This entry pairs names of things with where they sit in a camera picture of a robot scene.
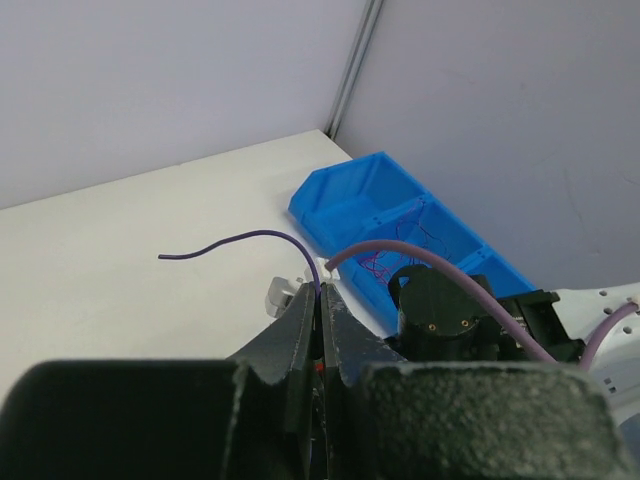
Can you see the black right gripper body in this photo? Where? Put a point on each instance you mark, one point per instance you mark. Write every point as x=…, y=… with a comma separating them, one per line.
x=438, y=321

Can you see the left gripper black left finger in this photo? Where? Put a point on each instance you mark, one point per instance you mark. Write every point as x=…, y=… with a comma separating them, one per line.
x=248, y=416

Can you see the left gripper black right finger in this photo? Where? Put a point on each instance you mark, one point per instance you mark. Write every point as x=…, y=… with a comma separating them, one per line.
x=387, y=418

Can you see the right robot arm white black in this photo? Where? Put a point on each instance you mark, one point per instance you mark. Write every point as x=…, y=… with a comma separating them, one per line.
x=607, y=321

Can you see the blue near storage bin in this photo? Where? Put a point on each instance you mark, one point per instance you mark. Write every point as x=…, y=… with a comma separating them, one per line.
x=503, y=278

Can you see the blue storage bin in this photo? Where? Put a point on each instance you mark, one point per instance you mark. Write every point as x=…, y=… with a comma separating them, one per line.
x=424, y=223
x=503, y=278
x=335, y=204

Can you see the blue middle storage bin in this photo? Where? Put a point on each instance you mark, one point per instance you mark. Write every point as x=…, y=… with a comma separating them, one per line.
x=424, y=223

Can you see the blue far storage bin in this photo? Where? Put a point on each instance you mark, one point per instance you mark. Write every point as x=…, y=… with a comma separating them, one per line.
x=335, y=204

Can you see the right aluminium frame post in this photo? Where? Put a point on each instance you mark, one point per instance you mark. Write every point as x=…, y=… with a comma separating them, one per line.
x=364, y=34

